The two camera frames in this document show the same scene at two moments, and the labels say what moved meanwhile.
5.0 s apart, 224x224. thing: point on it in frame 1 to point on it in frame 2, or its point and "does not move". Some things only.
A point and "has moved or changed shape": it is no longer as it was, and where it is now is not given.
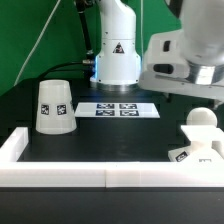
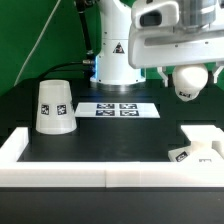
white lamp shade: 55,110 does not move
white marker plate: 116,110 does not move
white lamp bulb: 201,116 has moved or changed shape
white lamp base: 206,145 does not move
